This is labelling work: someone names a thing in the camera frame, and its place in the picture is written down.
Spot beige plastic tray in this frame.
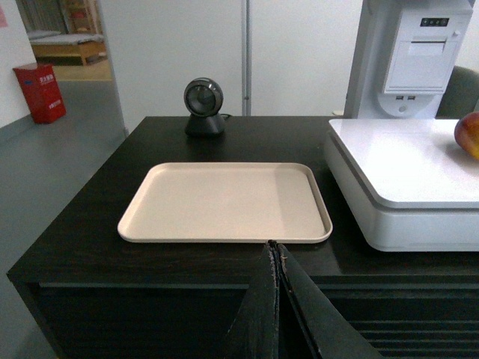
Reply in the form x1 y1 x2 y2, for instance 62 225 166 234
118 162 333 244

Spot dark checkout counter cabinet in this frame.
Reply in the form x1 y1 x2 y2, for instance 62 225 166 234
7 117 478 358

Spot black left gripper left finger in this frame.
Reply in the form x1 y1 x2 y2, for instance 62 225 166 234
219 241 280 358

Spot wooden bed frame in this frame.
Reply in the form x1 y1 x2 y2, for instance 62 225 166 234
26 0 106 67

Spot red fire equipment box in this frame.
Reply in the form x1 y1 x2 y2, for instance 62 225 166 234
13 63 67 124

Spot grey office chair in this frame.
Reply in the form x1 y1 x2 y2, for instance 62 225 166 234
436 66 478 119

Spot black orb barcode scanner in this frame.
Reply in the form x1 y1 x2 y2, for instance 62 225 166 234
183 77 225 138

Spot white checkout scale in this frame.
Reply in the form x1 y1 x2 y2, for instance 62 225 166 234
324 119 478 252

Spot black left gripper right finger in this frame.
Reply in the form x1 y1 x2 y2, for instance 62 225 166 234
275 244 382 358

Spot dark red yellow mango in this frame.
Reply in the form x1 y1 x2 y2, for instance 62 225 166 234
454 111 479 159

